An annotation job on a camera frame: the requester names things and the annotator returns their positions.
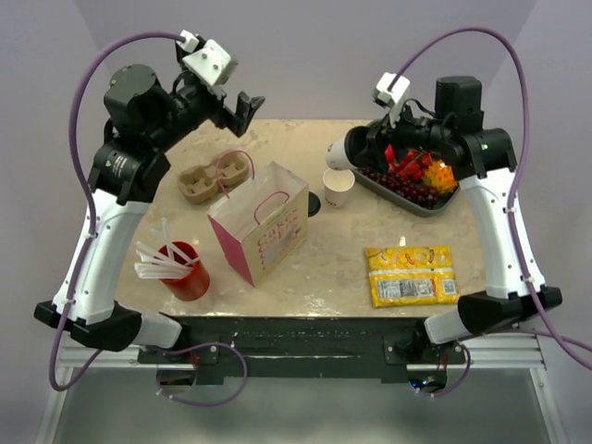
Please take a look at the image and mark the yellow snack bag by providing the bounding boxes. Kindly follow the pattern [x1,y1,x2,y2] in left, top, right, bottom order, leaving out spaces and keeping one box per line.
[364,245,460,308]

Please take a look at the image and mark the brown paper bag pink handles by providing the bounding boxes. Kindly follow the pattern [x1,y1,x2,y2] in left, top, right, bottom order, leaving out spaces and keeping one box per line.
[207,161,309,287]

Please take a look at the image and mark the red straw holder cup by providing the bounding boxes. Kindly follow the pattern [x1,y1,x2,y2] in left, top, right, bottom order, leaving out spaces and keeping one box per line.
[161,240,210,302]

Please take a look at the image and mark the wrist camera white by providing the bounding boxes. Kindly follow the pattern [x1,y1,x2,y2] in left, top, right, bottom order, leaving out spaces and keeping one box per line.
[372,72,411,128]
[177,30,238,87]

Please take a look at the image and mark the dark red grapes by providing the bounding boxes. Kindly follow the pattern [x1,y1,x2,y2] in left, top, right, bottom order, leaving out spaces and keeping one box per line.
[359,168,439,210]

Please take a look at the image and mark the red cherries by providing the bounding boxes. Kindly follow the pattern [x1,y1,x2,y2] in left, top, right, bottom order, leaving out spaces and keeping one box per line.
[384,145,433,183]

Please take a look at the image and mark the grey fruit tray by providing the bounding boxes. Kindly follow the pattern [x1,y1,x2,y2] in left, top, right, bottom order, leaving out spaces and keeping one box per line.
[352,169,460,217]

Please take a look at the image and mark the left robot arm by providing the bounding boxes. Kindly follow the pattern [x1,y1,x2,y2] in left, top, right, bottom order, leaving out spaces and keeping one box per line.
[33,65,265,363]

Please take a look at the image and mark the white wrapped straws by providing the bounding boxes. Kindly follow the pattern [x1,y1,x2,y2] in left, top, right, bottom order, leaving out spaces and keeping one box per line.
[134,217,201,280]

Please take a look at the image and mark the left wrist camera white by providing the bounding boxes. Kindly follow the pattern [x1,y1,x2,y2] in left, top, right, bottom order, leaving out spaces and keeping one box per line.
[177,30,238,87]

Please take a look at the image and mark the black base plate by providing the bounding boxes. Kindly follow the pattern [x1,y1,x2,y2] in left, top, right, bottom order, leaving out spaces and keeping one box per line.
[139,316,465,385]

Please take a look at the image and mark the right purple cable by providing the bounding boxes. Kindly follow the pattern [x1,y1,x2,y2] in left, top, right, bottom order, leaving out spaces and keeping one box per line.
[392,26,592,399]

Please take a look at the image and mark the cardboard cup carrier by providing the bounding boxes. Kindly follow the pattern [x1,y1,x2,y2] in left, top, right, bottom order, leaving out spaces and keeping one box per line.
[177,151,252,204]

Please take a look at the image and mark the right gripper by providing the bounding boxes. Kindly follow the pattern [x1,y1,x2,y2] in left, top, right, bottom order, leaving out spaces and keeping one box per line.
[356,94,451,175]

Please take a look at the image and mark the white paper cup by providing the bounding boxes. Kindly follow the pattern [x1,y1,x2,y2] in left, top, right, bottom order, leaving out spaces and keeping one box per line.
[323,168,355,208]
[326,138,356,170]

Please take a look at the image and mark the toy pineapple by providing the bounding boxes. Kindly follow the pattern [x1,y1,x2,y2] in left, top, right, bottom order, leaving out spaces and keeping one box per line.
[423,160,459,195]

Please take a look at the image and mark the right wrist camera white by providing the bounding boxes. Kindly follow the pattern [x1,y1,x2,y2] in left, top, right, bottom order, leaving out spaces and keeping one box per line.
[372,72,411,128]

